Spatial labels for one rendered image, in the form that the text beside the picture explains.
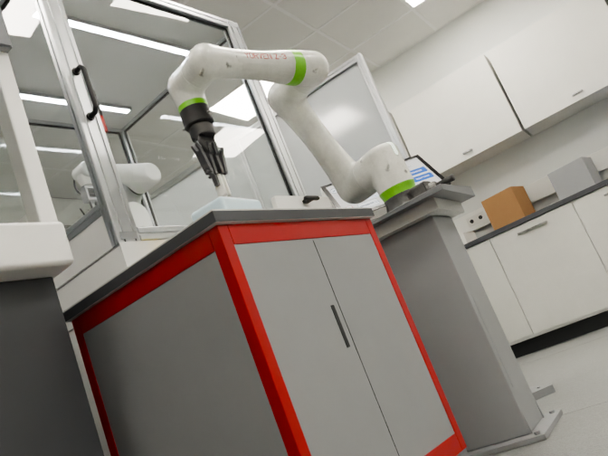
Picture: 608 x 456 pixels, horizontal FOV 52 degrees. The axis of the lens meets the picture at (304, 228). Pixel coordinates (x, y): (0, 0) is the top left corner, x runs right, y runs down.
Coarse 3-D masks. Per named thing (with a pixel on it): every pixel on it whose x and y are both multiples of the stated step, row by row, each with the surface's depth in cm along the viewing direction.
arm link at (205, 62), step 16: (208, 48) 180; (224, 48) 185; (192, 64) 180; (208, 64) 180; (224, 64) 183; (240, 64) 187; (256, 64) 192; (272, 64) 196; (288, 64) 199; (192, 80) 184; (208, 80) 184; (256, 80) 197; (272, 80) 200; (288, 80) 202
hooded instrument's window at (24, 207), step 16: (0, 80) 145; (0, 96) 143; (0, 112) 141; (0, 128) 139; (0, 144) 137; (16, 144) 140; (0, 160) 135; (16, 160) 138; (0, 176) 134; (16, 176) 137; (0, 192) 132; (16, 192) 135; (32, 192) 138; (0, 208) 130; (16, 208) 133; (32, 208) 136
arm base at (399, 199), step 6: (444, 180) 205; (450, 180) 204; (414, 186) 206; (420, 186) 205; (426, 186) 204; (432, 186) 204; (402, 192) 207; (408, 192) 207; (414, 192) 206; (420, 192) 205; (390, 198) 208; (396, 198) 207; (402, 198) 206; (408, 198) 205; (390, 204) 208; (396, 204) 206; (390, 210) 208
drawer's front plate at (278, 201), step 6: (276, 198) 188; (282, 198) 191; (288, 198) 193; (294, 198) 195; (300, 198) 198; (324, 198) 209; (276, 204) 187; (282, 204) 189; (288, 204) 191; (294, 204) 194; (300, 204) 197; (306, 204) 199; (312, 204) 202; (318, 204) 204; (324, 204) 207; (330, 204) 210
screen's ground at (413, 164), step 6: (408, 162) 300; (414, 162) 299; (420, 162) 299; (414, 168) 295; (426, 168) 293; (420, 174) 290; (432, 174) 289; (426, 180) 285; (432, 180) 285; (438, 180) 284; (330, 186) 294; (336, 198) 285; (378, 198) 280; (342, 204) 280; (348, 204) 279; (354, 204) 279; (378, 204) 276
